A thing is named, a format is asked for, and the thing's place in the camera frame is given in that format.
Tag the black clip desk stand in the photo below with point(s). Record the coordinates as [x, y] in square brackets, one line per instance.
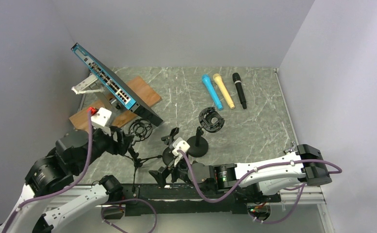
[171, 143]

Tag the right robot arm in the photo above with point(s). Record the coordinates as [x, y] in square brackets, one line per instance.
[302, 164]

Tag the blue microphone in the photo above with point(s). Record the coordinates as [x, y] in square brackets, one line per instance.
[207, 82]

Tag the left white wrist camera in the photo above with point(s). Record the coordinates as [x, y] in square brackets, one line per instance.
[101, 119]

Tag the black microphone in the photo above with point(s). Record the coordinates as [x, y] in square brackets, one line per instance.
[238, 84]

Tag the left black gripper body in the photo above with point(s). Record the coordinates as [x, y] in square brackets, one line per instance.
[114, 146]

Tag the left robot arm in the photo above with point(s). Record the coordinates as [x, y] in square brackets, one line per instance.
[54, 174]

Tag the black shock mount desk stand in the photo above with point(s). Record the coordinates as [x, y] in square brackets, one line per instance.
[210, 121]

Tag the white chrome faucet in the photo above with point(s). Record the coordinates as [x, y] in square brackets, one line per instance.
[292, 149]

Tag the black base frame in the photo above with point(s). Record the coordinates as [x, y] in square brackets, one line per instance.
[183, 199]

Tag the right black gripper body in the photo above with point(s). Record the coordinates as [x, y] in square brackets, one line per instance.
[180, 171]

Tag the wooden board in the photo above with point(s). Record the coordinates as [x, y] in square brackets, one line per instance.
[139, 86]

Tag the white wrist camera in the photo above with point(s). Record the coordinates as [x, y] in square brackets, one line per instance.
[101, 119]
[179, 148]

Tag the metal switch support bracket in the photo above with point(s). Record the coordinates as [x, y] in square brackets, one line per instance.
[92, 85]

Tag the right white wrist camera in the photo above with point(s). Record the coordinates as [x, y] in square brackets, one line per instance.
[179, 148]

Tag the gold microphone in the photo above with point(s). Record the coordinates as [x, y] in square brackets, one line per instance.
[218, 80]

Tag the black tripod shock mount stand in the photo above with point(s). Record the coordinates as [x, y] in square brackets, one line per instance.
[140, 130]

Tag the blue network switch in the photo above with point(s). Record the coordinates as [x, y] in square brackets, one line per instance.
[120, 90]

